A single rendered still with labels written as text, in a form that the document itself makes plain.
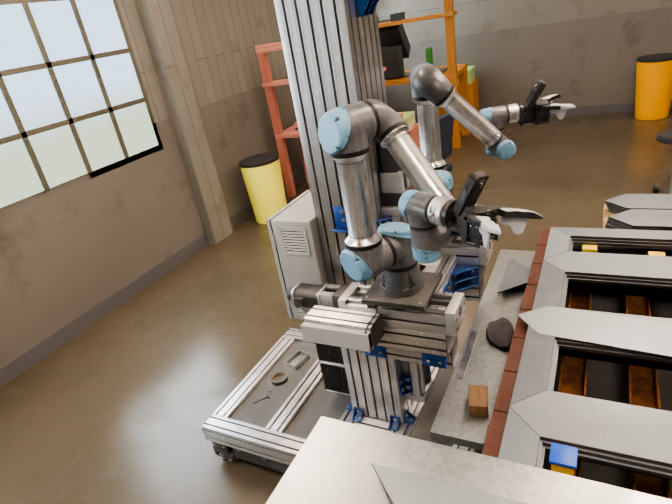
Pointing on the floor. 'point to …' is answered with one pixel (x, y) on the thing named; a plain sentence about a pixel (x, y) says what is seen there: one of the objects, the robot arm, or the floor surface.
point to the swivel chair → (446, 137)
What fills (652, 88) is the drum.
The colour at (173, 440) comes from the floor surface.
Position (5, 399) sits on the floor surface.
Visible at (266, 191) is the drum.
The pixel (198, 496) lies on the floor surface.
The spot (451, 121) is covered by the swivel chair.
